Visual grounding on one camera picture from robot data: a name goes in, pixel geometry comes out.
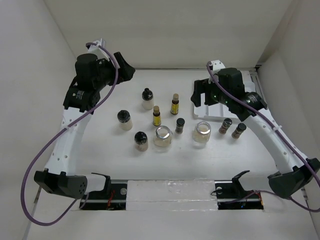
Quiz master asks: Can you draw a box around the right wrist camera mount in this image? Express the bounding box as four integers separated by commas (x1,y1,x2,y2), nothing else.
207,60,226,74

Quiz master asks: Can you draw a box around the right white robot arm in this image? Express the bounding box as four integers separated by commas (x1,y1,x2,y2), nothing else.
190,67,320,199

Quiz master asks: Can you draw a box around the white foam block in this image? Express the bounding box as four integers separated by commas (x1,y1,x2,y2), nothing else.
126,179,218,212

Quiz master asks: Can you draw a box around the small spice bottle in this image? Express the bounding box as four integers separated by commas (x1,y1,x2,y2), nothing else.
218,118,233,135
231,122,247,139
175,117,185,134

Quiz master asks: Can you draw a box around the yellow-label bottle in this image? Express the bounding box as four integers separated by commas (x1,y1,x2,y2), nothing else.
170,93,180,115
152,105,161,127

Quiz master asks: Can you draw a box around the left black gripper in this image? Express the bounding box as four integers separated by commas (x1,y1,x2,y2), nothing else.
93,52,135,91

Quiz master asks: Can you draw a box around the black-cap jar front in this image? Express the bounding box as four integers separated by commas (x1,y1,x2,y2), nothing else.
134,131,149,152

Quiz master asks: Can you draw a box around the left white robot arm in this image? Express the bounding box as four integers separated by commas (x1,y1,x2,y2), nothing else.
34,52,136,200

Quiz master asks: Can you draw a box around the white divided organizer tray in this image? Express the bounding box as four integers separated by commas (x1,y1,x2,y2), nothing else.
193,70,256,124

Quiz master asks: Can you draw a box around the glass jar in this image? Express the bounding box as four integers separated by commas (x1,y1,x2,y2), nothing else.
192,121,212,149
153,125,173,152

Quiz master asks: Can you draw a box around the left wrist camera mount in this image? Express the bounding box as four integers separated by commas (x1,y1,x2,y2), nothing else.
85,38,110,60

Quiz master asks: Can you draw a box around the aluminium rail right side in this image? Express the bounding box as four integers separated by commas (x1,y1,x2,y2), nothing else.
248,67,265,99

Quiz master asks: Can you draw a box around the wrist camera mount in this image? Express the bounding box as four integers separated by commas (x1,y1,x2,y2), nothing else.
85,38,110,60
207,60,226,74

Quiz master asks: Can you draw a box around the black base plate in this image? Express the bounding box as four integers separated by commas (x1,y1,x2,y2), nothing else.
79,180,128,211
210,182,264,210

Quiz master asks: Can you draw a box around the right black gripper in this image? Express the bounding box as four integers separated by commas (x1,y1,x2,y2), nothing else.
190,77,231,107

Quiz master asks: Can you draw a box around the black-cap jar back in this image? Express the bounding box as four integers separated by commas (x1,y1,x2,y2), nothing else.
141,88,154,110

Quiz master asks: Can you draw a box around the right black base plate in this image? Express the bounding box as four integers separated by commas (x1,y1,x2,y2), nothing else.
210,182,264,210

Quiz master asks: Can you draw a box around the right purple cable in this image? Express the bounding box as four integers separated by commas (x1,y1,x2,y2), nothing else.
205,62,320,213

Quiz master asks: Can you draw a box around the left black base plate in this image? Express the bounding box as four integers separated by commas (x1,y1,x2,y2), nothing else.
79,180,128,211

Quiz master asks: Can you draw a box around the black-cap jar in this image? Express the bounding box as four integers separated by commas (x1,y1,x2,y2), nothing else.
141,88,154,110
134,131,149,152
117,110,133,131

